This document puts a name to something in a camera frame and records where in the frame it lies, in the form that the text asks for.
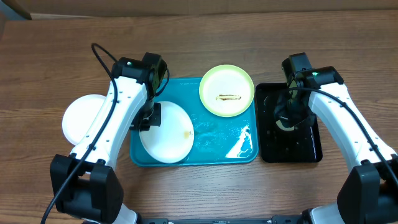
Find teal plastic tray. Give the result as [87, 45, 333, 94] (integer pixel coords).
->
[130, 77, 259, 167]

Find white plate with stain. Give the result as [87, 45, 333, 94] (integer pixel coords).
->
[62, 94, 106, 146]

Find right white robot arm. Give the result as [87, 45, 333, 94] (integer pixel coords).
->
[274, 67, 397, 223]

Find light green plate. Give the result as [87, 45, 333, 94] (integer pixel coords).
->
[199, 65, 254, 118]

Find black plastic tray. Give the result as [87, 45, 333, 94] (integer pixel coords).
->
[254, 83, 323, 163]

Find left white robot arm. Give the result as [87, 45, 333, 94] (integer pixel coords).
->
[50, 53, 168, 223]

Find yellow green sponge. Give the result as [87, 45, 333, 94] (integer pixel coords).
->
[274, 90, 298, 131]

